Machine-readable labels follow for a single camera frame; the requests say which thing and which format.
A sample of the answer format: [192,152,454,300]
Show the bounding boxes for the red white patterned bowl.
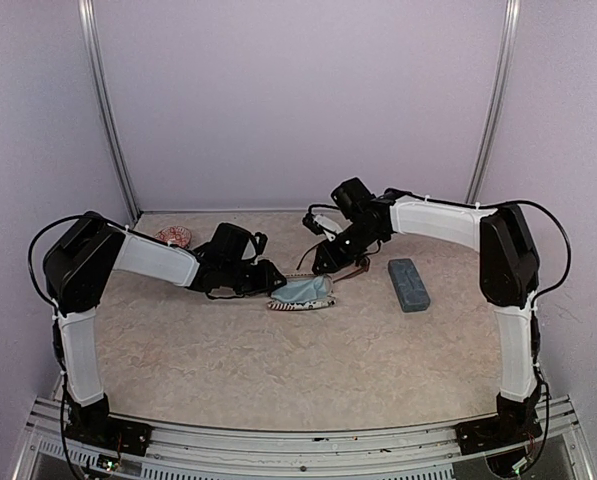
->
[155,225,192,248]

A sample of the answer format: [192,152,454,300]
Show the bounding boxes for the aluminium corner post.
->
[78,0,142,225]
[465,0,521,204]

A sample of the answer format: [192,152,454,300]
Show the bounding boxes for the blue cleaning cloth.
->
[271,276,332,303]

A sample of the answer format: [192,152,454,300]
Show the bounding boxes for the blue-grey hard glasses case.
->
[387,258,431,313]

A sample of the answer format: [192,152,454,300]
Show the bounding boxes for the right aluminium corner post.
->
[465,0,521,204]

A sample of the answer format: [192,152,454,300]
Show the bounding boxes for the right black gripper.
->
[311,220,382,274]

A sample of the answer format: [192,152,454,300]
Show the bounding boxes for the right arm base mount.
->
[454,389,542,455]

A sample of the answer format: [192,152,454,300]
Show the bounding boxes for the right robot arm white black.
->
[303,178,541,444]

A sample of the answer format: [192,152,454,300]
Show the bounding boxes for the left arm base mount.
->
[66,394,152,457]

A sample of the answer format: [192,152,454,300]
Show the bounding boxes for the brown sunglasses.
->
[291,245,370,284]

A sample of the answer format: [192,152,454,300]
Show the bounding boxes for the aluminium front rail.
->
[11,398,597,479]

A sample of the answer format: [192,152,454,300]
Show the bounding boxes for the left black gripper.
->
[223,258,288,296]

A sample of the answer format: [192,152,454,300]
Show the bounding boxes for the left aluminium corner post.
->
[78,0,142,225]

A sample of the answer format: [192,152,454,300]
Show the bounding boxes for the newspaper print glasses case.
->
[267,274,336,312]

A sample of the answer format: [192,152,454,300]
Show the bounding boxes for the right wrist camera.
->
[302,212,343,241]

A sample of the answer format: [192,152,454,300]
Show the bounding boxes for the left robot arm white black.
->
[42,211,287,445]

